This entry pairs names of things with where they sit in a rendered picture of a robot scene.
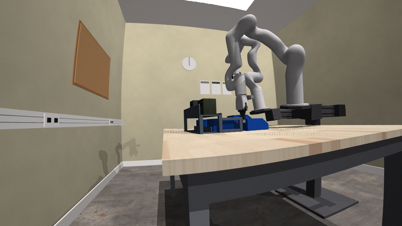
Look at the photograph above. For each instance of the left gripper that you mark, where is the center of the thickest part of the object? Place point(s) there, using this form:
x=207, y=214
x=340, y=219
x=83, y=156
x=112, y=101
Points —
x=241, y=105

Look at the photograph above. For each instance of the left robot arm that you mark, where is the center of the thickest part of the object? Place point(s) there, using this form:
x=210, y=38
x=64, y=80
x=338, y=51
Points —
x=293, y=57

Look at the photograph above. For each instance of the olive green case with orange latches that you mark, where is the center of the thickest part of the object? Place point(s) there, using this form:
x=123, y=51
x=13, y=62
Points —
x=207, y=106

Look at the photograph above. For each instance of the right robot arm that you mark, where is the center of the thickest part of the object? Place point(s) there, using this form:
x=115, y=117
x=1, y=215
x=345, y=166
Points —
x=256, y=76

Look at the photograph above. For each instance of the grey metal shelf rack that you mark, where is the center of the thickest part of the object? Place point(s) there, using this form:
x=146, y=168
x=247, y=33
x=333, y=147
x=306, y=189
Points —
x=194, y=112

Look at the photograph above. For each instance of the dark grey case with orange latches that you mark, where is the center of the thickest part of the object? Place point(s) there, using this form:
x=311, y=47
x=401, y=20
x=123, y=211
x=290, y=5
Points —
x=193, y=103

